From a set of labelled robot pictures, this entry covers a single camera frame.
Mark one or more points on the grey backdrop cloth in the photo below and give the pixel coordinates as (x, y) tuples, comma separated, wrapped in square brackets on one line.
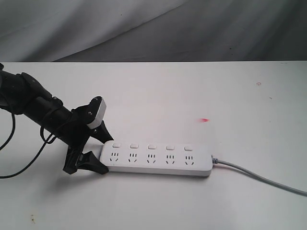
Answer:
[(152, 30)]

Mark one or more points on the red tape scrap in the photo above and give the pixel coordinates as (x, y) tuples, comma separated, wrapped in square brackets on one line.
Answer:
[(203, 120)]

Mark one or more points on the white five-outlet power strip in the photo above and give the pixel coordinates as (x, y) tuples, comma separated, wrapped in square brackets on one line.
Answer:
[(157, 158)]

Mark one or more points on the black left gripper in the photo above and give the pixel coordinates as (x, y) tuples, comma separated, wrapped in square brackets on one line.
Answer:
[(73, 130)]

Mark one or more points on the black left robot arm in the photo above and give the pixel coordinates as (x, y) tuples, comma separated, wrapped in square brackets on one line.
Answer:
[(21, 94)]

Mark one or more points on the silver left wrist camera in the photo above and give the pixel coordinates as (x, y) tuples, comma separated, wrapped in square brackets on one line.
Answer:
[(95, 112)]

